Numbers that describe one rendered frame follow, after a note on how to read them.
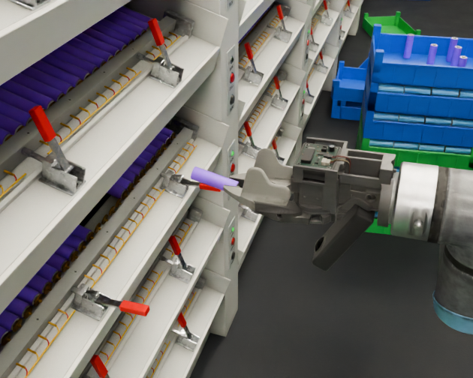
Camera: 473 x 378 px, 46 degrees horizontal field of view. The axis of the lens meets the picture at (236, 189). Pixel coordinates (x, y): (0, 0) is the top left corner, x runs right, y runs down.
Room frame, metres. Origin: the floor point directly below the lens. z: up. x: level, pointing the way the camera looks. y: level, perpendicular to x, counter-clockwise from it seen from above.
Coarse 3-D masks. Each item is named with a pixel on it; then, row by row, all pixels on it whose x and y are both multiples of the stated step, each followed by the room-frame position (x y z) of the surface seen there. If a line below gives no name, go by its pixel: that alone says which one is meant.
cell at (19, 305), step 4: (16, 300) 0.46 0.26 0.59; (20, 300) 0.46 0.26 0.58; (12, 304) 0.45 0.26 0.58; (16, 304) 0.45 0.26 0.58; (20, 304) 0.45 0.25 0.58; (24, 304) 0.45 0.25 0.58; (28, 304) 0.45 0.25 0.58; (8, 308) 0.45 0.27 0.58; (12, 308) 0.45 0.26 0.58; (16, 308) 0.45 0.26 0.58; (20, 308) 0.45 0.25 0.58; (24, 308) 0.45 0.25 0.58; (12, 312) 0.45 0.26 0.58; (16, 312) 0.45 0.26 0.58; (20, 312) 0.44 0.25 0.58; (24, 312) 0.45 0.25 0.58; (20, 316) 0.44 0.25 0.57
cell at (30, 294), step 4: (24, 288) 0.48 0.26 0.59; (28, 288) 0.48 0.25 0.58; (20, 292) 0.47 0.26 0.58; (24, 292) 0.47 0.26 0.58; (28, 292) 0.47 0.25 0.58; (32, 292) 0.47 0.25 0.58; (36, 292) 0.47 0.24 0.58; (16, 296) 0.47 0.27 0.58; (20, 296) 0.47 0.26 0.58; (24, 296) 0.47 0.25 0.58; (28, 296) 0.47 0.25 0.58; (32, 296) 0.47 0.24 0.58; (36, 296) 0.47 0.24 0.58; (24, 300) 0.47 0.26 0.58; (28, 300) 0.46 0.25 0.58; (32, 300) 0.46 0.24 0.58; (32, 304) 0.47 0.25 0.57
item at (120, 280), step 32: (192, 128) 0.88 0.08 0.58; (224, 128) 0.88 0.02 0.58; (192, 160) 0.82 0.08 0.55; (192, 192) 0.74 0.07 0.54; (96, 224) 0.62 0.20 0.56; (160, 224) 0.65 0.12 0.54; (128, 256) 0.58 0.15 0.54; (96, 288) 0.51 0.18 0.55; (128, 288) 0.52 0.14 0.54; (64, 320) 0.46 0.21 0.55; (96, 320) 0.46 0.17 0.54; (64, 352) 0.41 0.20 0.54
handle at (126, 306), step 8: (96, 296) 0.48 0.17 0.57; (104, 304) 0.47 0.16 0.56; (112, 304) 0.47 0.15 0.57; (120, 304) 0.47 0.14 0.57; (128, 304) 0.47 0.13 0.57; (136, 304) 0.47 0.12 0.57; (144, 304) 0.46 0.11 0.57; (128, 312) 0.46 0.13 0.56; (136, 312) 0.46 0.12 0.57; (144, 312) 0.45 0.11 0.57
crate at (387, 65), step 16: (384, 48) 1.46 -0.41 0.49; (400, 48) 1.46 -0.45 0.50; (416, 48) 1.45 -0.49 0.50; (464, 48) 1.43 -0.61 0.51; (384, 64) 1.27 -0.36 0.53; (400, 64) 1.27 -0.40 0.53; (416, 64) 1.26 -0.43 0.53; (448, 64) 1.38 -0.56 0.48; (384, 80) 1.27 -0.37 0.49; (400, 80) 1.27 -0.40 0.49; (416, 80) 1.26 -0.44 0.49; (432, 80) 1.25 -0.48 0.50; (448, 80) 1.25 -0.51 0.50; (464, 80) 1.24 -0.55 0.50
